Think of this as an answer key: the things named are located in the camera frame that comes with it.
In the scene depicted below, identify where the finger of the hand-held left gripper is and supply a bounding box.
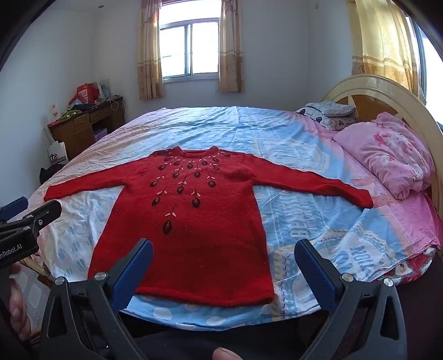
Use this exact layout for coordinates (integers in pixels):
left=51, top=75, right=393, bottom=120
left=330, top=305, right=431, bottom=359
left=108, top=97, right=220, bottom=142
left=0, top=197, right=29, bottom=221
left=0, top=200, right=62, bottom=239

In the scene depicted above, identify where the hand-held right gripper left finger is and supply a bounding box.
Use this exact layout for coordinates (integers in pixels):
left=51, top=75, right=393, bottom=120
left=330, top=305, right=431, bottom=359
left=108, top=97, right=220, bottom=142
left=40, top=238, right=154, bottom=360

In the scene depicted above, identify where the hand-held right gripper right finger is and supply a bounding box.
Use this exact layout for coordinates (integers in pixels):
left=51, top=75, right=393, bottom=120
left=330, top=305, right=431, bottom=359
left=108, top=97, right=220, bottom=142
left=294, top=239, right=409, bottom=360

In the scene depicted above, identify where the red embroidered sweater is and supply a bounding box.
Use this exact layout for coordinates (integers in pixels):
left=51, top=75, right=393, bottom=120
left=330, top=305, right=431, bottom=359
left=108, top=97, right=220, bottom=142
left=44, top=145, right=374, bottom=307

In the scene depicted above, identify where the person's left hand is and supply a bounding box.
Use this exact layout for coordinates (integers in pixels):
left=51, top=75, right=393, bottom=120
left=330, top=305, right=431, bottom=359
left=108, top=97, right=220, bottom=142
left=7, top=262, right=33, bottom=341

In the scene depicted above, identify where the person's right hand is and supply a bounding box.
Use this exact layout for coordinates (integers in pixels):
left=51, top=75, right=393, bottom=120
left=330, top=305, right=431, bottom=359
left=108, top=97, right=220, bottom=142
left=212, top=347, right=243, bottom=360

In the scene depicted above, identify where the dark cloth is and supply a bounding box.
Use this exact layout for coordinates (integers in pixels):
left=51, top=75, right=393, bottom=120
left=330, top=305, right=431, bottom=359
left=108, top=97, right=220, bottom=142
left=39, top=163, right=66, bottom=184

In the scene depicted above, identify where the brown wooden desk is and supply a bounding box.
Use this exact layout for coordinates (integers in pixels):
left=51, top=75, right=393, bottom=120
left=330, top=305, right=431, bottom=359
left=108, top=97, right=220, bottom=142
left=48, top=97, right=125, bottom=160

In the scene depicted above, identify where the red floral bedding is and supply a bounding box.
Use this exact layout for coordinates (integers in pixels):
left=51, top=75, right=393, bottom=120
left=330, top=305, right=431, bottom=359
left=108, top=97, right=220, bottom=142
left=377, top=246, right=437, bottom=285

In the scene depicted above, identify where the red gift bag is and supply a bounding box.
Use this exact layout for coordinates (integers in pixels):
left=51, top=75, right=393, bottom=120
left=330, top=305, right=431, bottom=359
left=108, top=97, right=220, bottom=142
left=68, top=83, right=99, bottom=105

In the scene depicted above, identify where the bed with pastel dotted sheet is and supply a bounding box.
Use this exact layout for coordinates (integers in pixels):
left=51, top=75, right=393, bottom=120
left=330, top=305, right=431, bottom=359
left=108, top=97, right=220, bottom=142
left=19, top=106, right=437, bottom=328

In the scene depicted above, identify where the pink floral quilt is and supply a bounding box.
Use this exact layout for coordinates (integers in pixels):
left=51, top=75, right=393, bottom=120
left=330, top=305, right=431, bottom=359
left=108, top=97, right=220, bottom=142
left=333, top=112, right=436, bottom=200

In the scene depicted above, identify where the white patterned pillow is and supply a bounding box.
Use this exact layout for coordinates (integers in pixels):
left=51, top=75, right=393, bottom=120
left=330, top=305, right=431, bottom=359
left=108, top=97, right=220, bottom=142
left=296, top=106, right=360, bottom=131

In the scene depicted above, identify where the grey pillow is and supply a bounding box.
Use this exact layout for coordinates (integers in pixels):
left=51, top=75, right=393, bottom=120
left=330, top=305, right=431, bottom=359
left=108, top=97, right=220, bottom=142
left=305, top=101, right=355, bottom=117

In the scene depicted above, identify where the cream and wood headboard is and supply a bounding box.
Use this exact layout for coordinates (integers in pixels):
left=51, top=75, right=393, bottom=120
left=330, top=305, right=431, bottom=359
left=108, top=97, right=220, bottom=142
left=320, top=74, right=437, bottom=208

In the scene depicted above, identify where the beige patterned curtain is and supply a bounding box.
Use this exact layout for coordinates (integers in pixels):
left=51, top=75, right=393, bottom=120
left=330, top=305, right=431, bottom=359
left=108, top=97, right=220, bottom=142
left=218, top=0, right=246, bottom=93
left=138, top=0, right=164, bottom=101

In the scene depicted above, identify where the sliding glass window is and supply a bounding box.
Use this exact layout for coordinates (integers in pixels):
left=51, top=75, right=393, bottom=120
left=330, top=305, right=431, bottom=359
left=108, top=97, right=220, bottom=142
left=158, top=21, right=221, bottom=79

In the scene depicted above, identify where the side window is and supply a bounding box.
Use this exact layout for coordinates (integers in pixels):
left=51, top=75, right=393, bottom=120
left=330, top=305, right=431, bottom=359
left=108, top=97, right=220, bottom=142
left=410, top=16, right=443, bottom=122

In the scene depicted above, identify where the yellow curtain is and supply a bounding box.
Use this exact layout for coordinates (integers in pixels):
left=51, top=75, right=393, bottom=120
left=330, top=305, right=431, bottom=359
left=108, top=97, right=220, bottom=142
left=346, top=0, right=427, bottom=102

